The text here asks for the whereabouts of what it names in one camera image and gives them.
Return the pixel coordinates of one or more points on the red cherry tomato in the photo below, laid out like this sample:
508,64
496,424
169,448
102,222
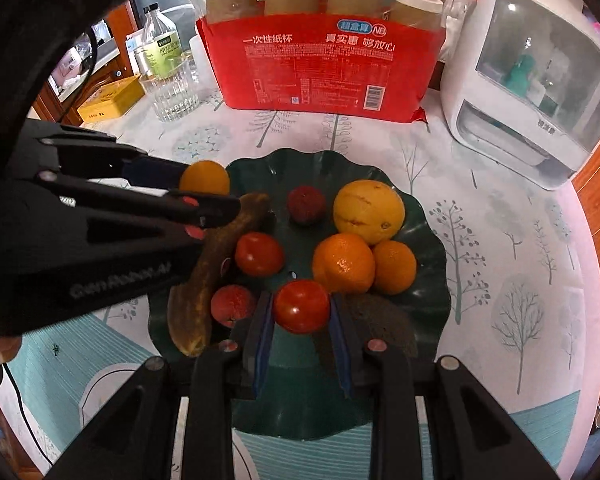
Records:
259,255
301,307

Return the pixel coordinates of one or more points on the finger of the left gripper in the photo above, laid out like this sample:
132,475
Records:
88,154
207,211

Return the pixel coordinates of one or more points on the overripe brown banana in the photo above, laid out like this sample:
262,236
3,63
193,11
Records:
189,307

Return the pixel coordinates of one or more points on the clear drinking glass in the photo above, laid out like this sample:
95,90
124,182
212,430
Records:
176,95

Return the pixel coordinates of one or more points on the left human hand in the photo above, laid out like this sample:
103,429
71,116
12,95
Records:
9,348

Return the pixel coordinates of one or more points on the large yellow orange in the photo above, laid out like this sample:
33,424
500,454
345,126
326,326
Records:
369,209

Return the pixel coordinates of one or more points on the clear bottle green label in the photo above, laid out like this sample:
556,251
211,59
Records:
161,44

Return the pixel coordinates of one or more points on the white countertop sterilizer appliance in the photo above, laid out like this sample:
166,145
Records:
523,87

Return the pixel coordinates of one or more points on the red paper cup package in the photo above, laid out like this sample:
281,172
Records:
365,58

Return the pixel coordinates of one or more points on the small yellow-orange kumquat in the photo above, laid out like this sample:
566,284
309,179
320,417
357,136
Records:
205,176

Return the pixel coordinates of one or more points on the teal striped table runner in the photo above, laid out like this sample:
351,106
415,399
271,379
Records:
62,376

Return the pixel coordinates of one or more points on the orange tangerine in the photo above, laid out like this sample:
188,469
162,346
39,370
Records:
396,267
344,263

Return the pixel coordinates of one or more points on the small white carton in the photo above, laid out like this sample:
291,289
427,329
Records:
134,46

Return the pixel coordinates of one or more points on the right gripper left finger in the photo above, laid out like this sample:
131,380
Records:
133,435

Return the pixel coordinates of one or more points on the yellow tin box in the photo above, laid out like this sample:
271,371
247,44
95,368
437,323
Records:
111,100

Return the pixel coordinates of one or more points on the white squeeze bottle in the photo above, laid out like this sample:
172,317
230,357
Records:
203,66

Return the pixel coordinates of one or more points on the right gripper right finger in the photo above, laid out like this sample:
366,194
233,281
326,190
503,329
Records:
428,415

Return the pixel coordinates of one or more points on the dark brown avocado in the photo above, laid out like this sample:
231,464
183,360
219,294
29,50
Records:
380,318

